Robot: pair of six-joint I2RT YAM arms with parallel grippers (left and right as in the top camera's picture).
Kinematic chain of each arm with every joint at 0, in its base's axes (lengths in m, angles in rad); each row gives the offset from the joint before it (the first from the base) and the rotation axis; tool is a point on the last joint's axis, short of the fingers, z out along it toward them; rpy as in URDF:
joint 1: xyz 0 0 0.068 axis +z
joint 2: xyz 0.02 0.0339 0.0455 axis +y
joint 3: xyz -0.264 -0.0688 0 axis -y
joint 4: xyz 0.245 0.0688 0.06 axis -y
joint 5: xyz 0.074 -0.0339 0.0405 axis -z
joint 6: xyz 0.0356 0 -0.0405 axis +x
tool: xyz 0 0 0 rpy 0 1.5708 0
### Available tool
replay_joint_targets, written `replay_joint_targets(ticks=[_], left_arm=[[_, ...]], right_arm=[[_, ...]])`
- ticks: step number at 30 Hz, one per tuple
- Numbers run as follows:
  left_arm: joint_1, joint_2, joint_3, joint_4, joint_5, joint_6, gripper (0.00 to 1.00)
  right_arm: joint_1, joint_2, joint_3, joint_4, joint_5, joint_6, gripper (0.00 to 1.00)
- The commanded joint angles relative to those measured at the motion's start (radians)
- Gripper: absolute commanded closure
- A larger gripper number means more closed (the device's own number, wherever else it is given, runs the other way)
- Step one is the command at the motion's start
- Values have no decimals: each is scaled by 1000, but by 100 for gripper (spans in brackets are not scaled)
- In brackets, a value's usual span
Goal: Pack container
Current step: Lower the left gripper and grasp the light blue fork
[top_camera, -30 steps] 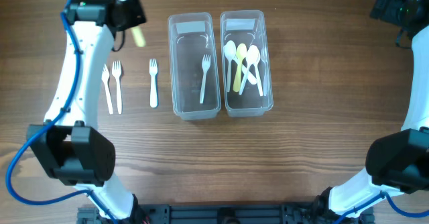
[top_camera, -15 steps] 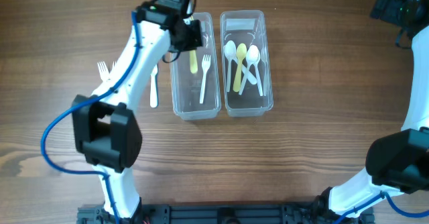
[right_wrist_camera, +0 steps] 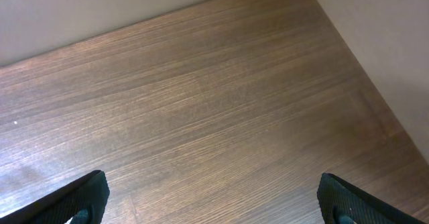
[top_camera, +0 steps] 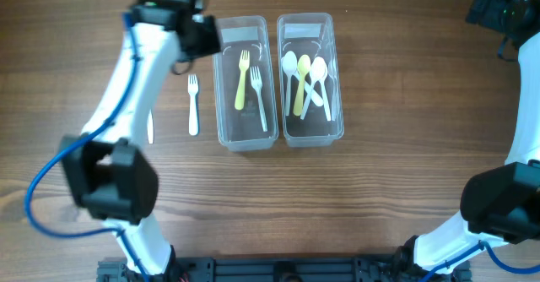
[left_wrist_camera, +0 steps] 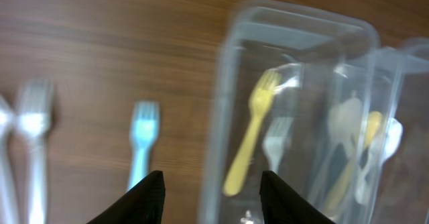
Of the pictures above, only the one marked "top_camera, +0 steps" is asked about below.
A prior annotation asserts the yellow plastic fork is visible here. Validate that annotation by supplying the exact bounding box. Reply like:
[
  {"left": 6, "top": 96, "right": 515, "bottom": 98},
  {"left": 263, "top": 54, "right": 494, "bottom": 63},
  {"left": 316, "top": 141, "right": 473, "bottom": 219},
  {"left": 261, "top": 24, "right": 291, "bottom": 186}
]
[{"left": 235, "top": 50, "right": 250, "bottom": 111}]

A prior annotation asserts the white plastic fork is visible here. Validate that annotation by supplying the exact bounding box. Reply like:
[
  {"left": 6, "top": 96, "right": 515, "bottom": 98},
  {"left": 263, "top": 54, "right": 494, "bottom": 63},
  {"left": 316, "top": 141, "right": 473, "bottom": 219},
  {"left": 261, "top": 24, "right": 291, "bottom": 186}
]
[
  {"left": 250, "top": 66, "right": 267, "bottom": 132},
  {"left": 147, "top": 111, "right": 154, "bottom": 144}
]

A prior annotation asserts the thin white plastic spoon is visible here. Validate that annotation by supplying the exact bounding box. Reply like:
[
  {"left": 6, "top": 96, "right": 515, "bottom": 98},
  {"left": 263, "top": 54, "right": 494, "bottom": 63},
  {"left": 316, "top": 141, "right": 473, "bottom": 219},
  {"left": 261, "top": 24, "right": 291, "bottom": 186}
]
[{"left": 282, "top": 51, "right": 298, "bottom": 116}]

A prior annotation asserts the yellow plastic spoon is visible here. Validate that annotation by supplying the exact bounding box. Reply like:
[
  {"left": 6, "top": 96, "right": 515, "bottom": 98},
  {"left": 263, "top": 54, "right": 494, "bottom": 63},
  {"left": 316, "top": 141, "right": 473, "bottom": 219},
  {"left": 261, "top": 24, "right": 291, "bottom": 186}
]
[{"left": 293, "top": 54, "right": 311, "bottom": 117}]

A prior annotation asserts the outermost white plastic spoon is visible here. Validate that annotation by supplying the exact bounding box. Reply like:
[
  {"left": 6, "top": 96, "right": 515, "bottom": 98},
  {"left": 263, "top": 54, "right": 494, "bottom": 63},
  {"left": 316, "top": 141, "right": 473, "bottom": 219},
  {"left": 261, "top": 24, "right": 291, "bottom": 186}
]
[{"left": 300, "top": 60, "right": 322, "bottom": 121}]

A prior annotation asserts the wide-handled white spoon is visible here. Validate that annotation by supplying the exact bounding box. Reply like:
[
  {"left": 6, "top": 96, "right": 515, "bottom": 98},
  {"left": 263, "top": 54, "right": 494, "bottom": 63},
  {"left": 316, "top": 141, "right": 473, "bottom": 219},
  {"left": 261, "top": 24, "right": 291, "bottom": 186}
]
[{"left": 314, "top": 57, "right": 331, "bottom": 122}]

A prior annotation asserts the long white plastic spoon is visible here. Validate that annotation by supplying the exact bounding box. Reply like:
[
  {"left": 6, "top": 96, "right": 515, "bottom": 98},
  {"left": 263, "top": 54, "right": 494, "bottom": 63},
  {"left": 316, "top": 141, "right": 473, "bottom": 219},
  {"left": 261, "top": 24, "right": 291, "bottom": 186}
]
[{"left": 304, "top": 82, "right": 323, "bottom": 106}]

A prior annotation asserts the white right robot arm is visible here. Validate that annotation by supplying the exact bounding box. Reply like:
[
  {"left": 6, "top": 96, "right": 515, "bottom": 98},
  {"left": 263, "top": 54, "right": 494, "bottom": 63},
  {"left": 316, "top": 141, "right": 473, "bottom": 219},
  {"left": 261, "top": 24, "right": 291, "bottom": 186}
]
[{"left": 391, "top": 0, "right": 539, "bottom": 281}]

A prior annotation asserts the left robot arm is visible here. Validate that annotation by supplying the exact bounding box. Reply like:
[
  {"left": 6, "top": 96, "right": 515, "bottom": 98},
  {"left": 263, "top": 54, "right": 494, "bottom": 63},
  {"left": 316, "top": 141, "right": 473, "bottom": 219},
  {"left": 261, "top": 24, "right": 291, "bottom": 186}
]
[{"left": 61, "top": 0, "right": 220, "bottom": 281}]

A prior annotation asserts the left clear plastic container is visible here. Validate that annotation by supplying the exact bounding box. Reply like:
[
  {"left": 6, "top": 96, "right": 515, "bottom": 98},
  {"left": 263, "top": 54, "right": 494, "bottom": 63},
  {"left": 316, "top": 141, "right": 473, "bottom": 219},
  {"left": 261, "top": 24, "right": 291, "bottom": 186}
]
[{"left": 213, "top": 15, "right": 278, "bottom": 152}]

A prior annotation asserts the clear plastic container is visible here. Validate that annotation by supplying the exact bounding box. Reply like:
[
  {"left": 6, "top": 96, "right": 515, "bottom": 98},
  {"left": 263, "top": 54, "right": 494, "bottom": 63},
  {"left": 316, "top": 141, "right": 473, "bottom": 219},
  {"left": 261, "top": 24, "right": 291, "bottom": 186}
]
[
  {"left": 213, "top": 15, "right": 278, "bottom": 152},
  {"left": 277, "top": 13, "right": 344, "bottom": 148}
]

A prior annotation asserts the right clear plastic container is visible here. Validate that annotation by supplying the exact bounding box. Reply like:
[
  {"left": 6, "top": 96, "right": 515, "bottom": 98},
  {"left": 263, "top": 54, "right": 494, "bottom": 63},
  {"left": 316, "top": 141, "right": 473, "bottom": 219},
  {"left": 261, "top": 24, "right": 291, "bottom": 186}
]
[{"left": 277, "top": 13, "right": 344, "bottom": 148}]

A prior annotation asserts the light blue plastic fork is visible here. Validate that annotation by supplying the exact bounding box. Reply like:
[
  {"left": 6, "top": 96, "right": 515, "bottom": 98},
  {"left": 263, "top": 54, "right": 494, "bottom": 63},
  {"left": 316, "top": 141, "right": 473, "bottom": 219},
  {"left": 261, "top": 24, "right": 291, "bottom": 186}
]
[{"left": 188, "top": 74, "right": 199, "bottom": 136}]

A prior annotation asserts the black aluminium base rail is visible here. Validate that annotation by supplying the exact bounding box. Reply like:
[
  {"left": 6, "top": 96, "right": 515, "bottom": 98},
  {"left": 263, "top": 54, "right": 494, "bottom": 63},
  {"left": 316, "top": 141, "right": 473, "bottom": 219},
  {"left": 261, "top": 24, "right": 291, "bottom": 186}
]
[{"left": 96, "top": 252, "right": 472, "bottom": 282}]

